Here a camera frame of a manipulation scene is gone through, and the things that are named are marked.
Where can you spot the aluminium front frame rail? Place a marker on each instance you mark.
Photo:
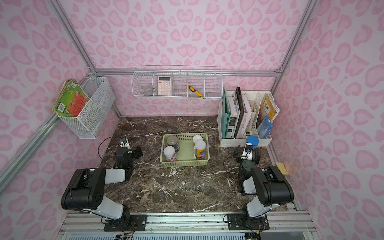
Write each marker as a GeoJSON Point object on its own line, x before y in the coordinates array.
{"type": "Point", "coordinates": [191, 226]}

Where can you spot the green red booklet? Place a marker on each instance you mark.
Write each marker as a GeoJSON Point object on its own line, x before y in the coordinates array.
{"type": "Point", "coordinates": [71, 100]}

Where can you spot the yellow black utility knife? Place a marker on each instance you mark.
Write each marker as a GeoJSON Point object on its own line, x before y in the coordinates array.
{"type": "Point", "coordinates": [195, 91]}

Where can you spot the white orange calculator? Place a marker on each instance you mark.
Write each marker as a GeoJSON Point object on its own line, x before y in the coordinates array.
{"type": "Point", "coordinates": [164, 86]}

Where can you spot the red white lidded can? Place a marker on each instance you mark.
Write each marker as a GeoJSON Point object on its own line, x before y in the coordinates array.
{"type": "Point", "coordinates": [170, 154]}

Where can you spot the yellow magazine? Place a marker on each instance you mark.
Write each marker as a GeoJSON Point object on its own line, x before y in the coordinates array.
{"type": "Point", "coordinates": [268, 107]}

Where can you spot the dark blue metal can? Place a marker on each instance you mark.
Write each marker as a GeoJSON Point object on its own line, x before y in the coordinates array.
{"type": "Point", "coordinates": [173, 141]}

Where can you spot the light green plastic basket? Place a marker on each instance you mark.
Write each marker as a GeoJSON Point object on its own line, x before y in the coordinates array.
{"type": "Point", "coordinates": [185, 156]}

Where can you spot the blue booklet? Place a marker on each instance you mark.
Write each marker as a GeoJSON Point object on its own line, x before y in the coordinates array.
{"type": "Point", "coordinates": [265, 127]}

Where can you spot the white wire wall shelf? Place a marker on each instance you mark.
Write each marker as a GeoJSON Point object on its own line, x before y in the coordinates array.
{"type": "Point", "coordinates": [209, 82]}

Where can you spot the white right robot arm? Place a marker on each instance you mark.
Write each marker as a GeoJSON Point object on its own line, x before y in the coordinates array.
{"type": "Point", "coordinates": [269, 186]}

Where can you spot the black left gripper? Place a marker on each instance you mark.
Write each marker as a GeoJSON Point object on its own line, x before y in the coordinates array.
{"type": "Point", "coordinates": [135, 152]}

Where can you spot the white lid yellow can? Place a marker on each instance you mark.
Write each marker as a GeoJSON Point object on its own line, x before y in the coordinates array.
{"type": "Point", "coordinates": [197, 138]}

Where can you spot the yellow sticky note pad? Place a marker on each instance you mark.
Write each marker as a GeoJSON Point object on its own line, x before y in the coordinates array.
{"type": "Point", "coordinates": [282, 168]}

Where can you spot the pink white book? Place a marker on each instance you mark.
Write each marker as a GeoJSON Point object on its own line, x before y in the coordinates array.
{"type": "Point", "coordinates": [246, 117]}

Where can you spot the yellow orange lidded can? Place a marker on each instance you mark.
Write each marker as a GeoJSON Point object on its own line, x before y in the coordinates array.
{"type": "Point", "coordinates": [200, 150]}

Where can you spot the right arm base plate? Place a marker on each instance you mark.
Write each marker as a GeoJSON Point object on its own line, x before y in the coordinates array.
{"type": "Point", "coordinates": [238, 222]}

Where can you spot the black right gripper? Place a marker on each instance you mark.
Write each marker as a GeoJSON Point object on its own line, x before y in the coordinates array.
{"type": "Point", "coordinates": [246, 155]}

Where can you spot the blue lid glass jar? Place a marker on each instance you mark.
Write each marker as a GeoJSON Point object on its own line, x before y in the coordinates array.
{"type": "Point", "coordinates": [252, 141]}

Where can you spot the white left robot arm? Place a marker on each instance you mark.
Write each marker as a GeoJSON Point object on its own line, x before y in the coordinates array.
{"type": "Point", "coordinates": [85, 191]}

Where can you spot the black binder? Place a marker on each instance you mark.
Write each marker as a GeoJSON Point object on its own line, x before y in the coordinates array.
{"type": "Point", "coordinates": [239, 104]}

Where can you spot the teal folder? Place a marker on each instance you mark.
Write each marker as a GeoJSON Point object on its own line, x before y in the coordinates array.
{"type": "Point", "coordinates": [226, 114]}

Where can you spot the clear glass dish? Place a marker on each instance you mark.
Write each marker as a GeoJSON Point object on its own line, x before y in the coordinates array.
{"type": "Point", "coordinates": [148, 92]}

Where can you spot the white desktop file organizer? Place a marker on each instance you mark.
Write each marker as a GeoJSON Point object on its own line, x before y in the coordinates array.
{"type": "Point", "coordinates": [255, 95]}

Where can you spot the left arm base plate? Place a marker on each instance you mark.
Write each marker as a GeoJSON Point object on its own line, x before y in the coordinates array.
{"type": "Point", "coordinates": [127, 225]}

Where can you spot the white wire mesh bin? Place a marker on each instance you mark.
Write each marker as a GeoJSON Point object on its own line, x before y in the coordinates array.
{"type": "Point", "coordinates": [89, 122]}

